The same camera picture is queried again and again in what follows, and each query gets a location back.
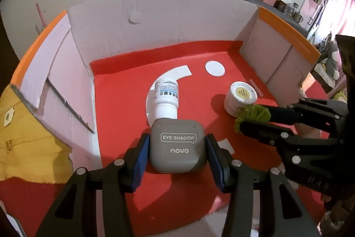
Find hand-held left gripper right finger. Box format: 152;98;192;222
205;133;321;237

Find grey eye shadow case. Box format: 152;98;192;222
149;119;206;173

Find red knit table mat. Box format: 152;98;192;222
0;70;333;237

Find white jar with yellow lid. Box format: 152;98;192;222
224;82;257;117

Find cardboard box with red bottom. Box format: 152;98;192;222
11;0;322;229

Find pile of plush toys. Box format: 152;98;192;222
313;32;348;101

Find white pill bottle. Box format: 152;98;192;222
150;78;179;120

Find green scrunchie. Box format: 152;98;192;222
234;104;271;133

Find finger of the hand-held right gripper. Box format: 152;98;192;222
261;98;349;132
240;120;331;171

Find pink curtain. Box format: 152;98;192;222
311;0;355;39

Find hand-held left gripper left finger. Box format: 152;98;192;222
35;133;152;237

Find pink stick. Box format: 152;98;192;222
35;3;47;30

